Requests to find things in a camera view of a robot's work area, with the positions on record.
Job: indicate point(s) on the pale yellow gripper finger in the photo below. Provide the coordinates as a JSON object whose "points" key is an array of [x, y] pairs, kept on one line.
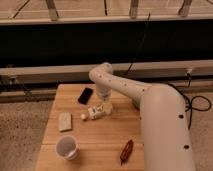
{"points": [[107, 107]]}

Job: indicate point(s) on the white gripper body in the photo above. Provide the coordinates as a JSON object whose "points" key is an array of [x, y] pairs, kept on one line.
{"points": [[103, 92]]}

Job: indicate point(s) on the small white bottle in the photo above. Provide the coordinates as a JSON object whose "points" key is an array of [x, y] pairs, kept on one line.
{"points": [[94, 113]]}

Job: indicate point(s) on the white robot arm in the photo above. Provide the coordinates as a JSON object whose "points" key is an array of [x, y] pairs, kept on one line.
{"points": [[165, 134]]}

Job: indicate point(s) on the black smartphone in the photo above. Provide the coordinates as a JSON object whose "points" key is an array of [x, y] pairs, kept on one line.
{"points": [[85, 96]]}

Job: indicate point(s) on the green bowl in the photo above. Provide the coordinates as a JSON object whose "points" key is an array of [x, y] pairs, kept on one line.
{"points": [[136, 104]]}

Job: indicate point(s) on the beige rectangular sponge block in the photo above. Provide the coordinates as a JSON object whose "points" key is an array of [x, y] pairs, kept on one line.
{"points": [[65, 122]]}

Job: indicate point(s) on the brown red chili toy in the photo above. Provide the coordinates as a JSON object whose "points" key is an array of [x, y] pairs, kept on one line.
{"points": [[126, 152]]}

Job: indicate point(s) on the white plastic cup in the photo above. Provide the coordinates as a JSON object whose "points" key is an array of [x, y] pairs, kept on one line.
{"points": [[66, 147]]}

